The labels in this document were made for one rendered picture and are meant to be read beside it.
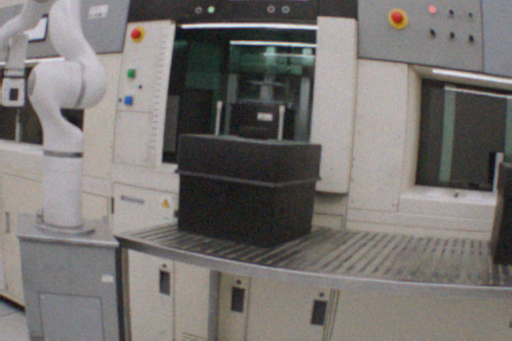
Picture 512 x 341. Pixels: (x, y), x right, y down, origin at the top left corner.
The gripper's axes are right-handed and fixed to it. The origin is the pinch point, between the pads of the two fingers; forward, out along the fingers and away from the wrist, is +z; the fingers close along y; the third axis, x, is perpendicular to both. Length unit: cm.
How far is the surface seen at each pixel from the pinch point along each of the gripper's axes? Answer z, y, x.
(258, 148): 2, 39, -88
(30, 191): 33, 27, 45
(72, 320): 47, -6, -72
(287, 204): 15, 49, -89
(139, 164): 14, 54, -12
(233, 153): 3, 37, -82
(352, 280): 26, 36, -123
